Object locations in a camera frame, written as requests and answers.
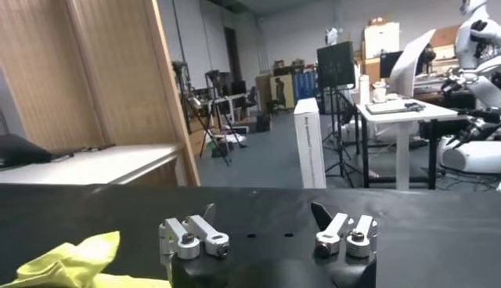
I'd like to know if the black monitor screen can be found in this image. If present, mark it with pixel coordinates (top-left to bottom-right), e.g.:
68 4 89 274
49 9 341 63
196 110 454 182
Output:
315 40 356 90

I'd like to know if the white bottle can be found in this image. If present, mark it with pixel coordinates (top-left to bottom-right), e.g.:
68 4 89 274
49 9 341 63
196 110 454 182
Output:
358 74 371 106

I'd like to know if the white cup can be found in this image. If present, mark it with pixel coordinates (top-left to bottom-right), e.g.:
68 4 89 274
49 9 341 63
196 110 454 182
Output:
371 81 388 103

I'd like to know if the black tripod stand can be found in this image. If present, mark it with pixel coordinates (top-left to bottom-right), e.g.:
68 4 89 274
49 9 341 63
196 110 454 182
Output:
323 88 363 189

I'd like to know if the tall white cardboard box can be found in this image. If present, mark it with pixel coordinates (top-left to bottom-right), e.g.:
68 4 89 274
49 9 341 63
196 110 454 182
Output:
293 97 328 189

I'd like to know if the wooden partition screen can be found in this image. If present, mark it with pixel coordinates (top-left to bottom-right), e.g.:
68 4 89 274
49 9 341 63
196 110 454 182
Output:
0 0 201 188

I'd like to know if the white curved panel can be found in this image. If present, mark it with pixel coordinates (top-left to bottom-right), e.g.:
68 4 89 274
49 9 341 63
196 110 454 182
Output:
389 28 438 99

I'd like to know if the white standing desk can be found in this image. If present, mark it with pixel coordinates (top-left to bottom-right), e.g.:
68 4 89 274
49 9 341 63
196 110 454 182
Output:
355 99 463 191

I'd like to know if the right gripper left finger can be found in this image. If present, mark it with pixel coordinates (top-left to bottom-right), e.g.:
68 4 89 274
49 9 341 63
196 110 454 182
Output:
158 203 231 261

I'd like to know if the yellow-green t-shirt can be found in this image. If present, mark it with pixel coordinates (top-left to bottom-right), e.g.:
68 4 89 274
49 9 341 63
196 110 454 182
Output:
0 230 173 288

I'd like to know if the black flat device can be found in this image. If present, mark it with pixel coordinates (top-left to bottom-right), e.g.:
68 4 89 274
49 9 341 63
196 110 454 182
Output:
0 132 54 169

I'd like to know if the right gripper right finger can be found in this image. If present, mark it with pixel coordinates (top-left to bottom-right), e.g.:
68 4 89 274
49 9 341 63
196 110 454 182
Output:
311 201 379 259

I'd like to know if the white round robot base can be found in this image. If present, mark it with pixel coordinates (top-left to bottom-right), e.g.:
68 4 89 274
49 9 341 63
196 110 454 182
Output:
437 135 501 175

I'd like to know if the white humanoid robot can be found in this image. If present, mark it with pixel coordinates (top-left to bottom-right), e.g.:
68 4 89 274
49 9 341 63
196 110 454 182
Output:
442 0 501 134

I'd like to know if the grey closed laptop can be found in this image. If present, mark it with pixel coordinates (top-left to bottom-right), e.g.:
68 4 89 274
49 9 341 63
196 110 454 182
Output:
366 100 427 116

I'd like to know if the white rectangular table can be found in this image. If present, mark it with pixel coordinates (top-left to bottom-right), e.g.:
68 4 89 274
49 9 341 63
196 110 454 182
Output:
0 142 183 187

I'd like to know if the black cable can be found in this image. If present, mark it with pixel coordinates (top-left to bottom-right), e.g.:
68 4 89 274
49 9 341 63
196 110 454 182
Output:
50 143 117 158

